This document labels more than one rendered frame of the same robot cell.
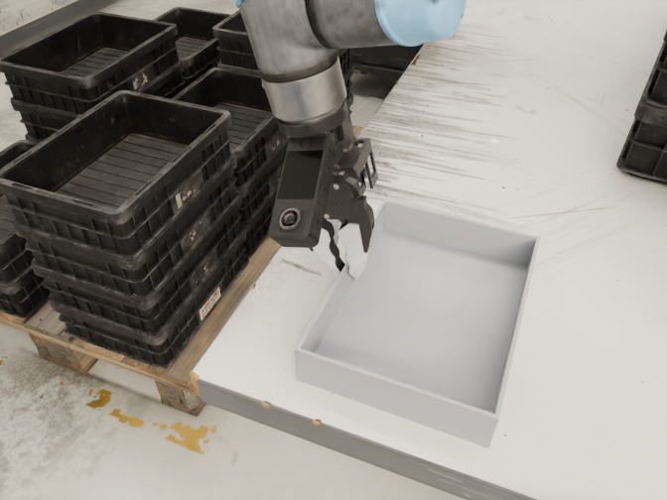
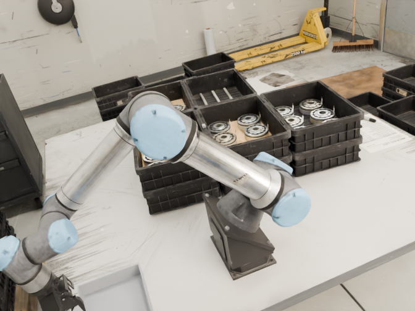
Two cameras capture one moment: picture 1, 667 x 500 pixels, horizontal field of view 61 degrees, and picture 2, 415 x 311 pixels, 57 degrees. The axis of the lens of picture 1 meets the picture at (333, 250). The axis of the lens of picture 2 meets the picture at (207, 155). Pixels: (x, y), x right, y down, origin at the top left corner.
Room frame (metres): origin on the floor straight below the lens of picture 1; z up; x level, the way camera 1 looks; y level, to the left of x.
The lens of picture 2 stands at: (-0.36, 0.07, 1.66)
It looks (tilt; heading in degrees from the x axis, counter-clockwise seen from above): 32 degrees down; 323
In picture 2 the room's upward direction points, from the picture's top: 11 degrees counter-clockwise
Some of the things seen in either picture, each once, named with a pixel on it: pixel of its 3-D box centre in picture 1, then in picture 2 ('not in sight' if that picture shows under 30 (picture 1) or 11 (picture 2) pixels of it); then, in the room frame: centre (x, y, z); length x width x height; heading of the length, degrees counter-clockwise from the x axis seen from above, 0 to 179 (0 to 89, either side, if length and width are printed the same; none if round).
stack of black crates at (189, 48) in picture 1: (190, 78); not in sight; (1.90, 0.51, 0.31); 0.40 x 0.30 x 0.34; 158
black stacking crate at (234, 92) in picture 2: not in sight; (218, 97); (1.02, -1.12, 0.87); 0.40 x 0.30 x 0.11; 149
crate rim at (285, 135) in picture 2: not in sight; (239, 121); (0.68, -0.91, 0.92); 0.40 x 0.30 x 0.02; 149
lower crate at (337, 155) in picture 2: not in sight; (308, 137); (0.52, -1.17, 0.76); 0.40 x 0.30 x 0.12; 149
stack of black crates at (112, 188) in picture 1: (144, 228); not in sight; (1.01, 0.43, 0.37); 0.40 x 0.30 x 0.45; 158
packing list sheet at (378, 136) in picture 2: not in sight; (368, 131); (0.38, -1.44, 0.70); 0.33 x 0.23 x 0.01; 158
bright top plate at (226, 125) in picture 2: not in sight; (218, 126); (0.81, -0.91, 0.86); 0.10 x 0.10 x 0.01
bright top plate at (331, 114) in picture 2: not in sight; (322, 113); (0.49, -1.23, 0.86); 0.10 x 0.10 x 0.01
